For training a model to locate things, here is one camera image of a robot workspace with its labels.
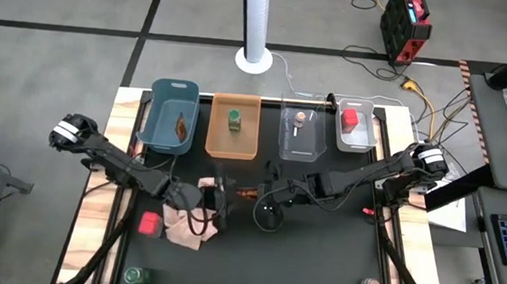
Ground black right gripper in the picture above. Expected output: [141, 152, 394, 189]
[253, 158, 315, 211]

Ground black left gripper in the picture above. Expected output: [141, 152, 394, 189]
[163, 169, 239, 232]

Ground orange spice packet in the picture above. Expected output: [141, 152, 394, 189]
[172, 110, 191, 143]
[234, 185, 260, 203]

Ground pink cloth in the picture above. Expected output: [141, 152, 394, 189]
[158, 173, 229, 253]

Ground green-lid spice jar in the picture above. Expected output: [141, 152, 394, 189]
[225, 108, 244, 134]
[122, 265, 154, 284]

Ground red spice box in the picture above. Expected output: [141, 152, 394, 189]
[340, 107, 361, 136]
[136, 210, 165, 239]

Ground orange plastic bin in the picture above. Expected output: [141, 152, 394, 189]
[203, 90, 264, 162]

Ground clear plastic bin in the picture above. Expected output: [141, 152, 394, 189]
[274, 91, 332, 165]

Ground black table mat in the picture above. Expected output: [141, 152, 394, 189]
[120, 88, 406, 284]

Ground blue-grey plastic bin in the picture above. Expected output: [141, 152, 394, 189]
[134, 76, 203, 157]

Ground white plastic bin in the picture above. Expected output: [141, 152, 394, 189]
[332, 97, 382, 156]

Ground black clamp knob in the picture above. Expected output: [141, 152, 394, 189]
[323, 91, 341, 112]

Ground white round pole base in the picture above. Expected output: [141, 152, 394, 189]
[232, 43, 275, 77]

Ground tall white and black pole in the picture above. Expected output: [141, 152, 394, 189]
[236, 0, 271, 65]

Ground white paper sheet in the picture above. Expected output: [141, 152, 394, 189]
[422, 191, 471, 234]

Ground black slanted bar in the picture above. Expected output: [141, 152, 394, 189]
[422, 158, 498, 218]

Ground red and black equipment case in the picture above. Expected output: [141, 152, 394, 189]
[376, 0, 435, 69]

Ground grey desk with striped edge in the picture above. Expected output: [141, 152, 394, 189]
[460, 63, 507, 191]

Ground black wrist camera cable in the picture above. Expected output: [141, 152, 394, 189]
[249, 194, 288, 233]

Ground white floor cable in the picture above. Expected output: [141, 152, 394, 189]
[268, 51, 419, 111]

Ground black cable sleeve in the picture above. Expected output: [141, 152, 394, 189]
[63, 180, 137, 284]
[371, 205, 451, 284]

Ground black tangled floor cable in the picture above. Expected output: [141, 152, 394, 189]
[338, 43, 410, 83]

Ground yellow power cable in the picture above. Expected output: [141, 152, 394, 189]
[396, 78, 439, 147]

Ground black floor cable bundle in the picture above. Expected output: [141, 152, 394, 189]
[409, 81, 475, 151]

